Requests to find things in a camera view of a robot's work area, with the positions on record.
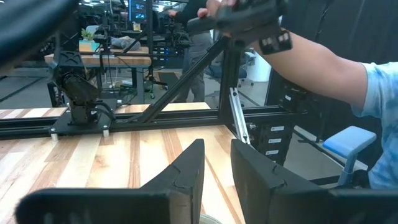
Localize person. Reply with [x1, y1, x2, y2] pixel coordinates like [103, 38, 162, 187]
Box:
[351, 61, 398, 191]
[167, 0, 216, 104]

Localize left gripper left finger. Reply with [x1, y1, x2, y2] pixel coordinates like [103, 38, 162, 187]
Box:
[15, 138, 206, 224]

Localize person's hand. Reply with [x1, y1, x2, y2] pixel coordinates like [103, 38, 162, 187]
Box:
[197, 0, 239, 20]

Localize small background plant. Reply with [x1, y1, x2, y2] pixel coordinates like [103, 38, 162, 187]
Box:
[80, 28, 95, 42]

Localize teal box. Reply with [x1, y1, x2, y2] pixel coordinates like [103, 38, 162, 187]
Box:
[78, 39, 101, 53]

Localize person's forearm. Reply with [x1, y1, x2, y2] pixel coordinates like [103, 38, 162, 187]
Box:
[251, 30, 370, 110]

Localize wooden background table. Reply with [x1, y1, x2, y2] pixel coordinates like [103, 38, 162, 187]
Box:
[44, 45, 152, 105]

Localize black labelled controller boxes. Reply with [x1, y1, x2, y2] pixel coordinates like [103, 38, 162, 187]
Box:
[247, 119, 295, 166]

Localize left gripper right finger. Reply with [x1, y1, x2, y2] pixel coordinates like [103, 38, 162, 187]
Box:
[229, 138, 398, 224]

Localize grey cloth bundle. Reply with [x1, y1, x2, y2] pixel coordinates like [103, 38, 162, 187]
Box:
[110, 35, 141, 52]

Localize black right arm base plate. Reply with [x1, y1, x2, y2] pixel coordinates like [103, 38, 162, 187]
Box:
[49, 114, 118, 141]

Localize black leader arm handle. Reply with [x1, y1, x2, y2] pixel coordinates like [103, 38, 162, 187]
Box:
[186, 0, 294, 56]

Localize blue chair armrest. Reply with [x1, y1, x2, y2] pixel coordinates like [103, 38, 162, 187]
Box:
[322, 125, 378, 187]

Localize silver aluminium bar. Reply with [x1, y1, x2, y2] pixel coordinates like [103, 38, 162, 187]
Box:
[229, 87, 251, 146]

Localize lit computer monitor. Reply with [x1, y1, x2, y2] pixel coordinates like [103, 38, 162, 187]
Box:
[128, 0, 148, 24]

